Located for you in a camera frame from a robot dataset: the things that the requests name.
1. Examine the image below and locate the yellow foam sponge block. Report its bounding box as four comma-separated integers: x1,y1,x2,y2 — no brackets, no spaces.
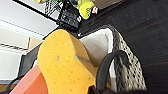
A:
37,28,100,94

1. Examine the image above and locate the orange foam block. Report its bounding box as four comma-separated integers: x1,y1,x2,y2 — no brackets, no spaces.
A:
9,64,52,94

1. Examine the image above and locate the yellow plush toy red tag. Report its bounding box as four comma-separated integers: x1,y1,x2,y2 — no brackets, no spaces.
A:
77,0,100,20

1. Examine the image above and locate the black wire shelf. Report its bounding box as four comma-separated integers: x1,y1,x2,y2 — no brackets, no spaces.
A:
13,0,85,38

